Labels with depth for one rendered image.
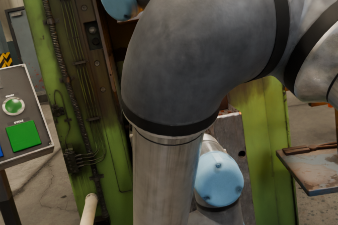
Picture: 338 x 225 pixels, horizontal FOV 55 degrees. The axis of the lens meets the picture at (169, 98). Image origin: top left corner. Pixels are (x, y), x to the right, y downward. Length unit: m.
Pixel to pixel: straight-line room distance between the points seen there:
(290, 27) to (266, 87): 1.08
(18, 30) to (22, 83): 6.88
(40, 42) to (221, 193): 0.91
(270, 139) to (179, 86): 1.18
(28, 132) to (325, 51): 0.85
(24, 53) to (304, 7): 7.73
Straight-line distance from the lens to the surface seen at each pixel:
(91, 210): 1.28
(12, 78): 1.07
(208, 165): 0.51
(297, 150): 1.23
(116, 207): 1.40
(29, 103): 1.04
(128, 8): 0.57
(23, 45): 7.91
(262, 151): 1.41
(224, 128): 1.10
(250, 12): 0.25
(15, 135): 1.00
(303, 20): 0.28
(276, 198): 1.54
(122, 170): 1.33
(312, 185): 1.04
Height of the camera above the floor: 1.24
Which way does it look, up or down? 13 degrees down
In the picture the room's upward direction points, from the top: 10 degrees counter-clockwise
